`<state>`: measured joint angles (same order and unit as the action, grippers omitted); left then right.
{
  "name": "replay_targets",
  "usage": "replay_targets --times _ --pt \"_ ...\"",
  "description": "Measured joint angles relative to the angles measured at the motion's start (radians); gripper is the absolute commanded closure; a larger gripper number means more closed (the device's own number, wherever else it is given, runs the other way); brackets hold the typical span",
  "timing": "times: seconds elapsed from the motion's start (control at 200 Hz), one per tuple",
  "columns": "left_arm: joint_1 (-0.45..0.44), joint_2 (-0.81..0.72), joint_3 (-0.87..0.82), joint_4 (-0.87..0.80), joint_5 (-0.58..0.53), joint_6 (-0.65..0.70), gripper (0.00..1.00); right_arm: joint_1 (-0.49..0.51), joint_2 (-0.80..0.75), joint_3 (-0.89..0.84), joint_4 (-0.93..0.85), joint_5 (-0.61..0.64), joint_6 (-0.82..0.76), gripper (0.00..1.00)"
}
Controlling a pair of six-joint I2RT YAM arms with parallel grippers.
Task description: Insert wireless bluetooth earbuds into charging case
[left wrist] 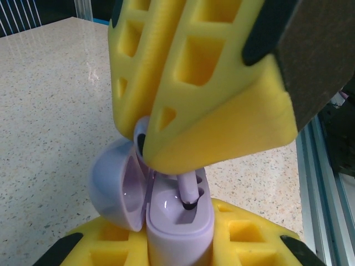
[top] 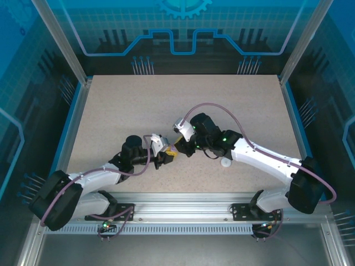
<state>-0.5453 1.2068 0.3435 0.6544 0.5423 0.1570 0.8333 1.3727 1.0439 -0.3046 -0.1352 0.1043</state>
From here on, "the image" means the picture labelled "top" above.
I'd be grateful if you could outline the aluminium mounting rail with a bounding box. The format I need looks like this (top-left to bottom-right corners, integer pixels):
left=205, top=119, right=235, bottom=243
left=37, top=192, right=332, bottom=222

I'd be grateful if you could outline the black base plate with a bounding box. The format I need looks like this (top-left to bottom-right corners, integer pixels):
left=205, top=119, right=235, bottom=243
left=230, top=203, right=282, bottom=222
left=84, top=203, right=136, bottom=222

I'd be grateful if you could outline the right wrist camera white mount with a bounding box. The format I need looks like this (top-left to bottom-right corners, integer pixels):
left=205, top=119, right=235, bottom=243
left=173, top=117, right=196, bottom=142

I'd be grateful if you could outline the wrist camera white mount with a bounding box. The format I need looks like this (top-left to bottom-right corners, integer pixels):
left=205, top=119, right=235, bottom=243
left=151, top=134, right=170, bottom=154
left=173, top=117, right=196, bottom=142

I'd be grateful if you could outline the aluminium side rail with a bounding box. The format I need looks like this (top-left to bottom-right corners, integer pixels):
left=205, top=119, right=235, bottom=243
left=278, top=77, right=320, bottom=200
left=47, top=79, right=94, bottom=200

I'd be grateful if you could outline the grey metal sheet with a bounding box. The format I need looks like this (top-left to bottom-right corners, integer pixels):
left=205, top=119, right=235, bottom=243
left=35, top=234, right=331, bottom=266

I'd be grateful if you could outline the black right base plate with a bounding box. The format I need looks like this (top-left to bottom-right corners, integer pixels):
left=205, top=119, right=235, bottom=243
left=230, top=203, right=282, bottom=222

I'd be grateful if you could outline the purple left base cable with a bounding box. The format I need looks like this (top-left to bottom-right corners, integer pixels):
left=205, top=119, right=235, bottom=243
left=91, top=206, right=136, bottom=242

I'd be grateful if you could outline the aluminium frame post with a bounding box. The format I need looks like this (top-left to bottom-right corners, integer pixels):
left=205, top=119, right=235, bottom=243
left=30, top=0, right=94, bottom=85
left=278, top=0, right=335, bottom=85

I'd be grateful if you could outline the slotted grey cable duct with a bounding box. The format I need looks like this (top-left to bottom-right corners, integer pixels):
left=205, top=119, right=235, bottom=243
left=44, top=224, right=255, bottom=235

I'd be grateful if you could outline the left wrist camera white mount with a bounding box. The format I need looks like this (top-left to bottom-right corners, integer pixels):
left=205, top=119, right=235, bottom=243
left=151, top=134, right=170, bottom=154

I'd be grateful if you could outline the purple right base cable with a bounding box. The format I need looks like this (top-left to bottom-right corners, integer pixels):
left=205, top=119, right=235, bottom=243
left=251, top=209, right=284, bottom=242

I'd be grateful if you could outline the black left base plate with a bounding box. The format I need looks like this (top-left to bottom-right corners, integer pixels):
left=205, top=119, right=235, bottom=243
left=84, top=203, right=136, bottom=222

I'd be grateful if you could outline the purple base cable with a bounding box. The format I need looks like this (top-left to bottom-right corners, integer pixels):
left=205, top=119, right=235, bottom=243
left=251, top=209, right=284, bottom=242
left=91, top=206, right=136, bottom=242

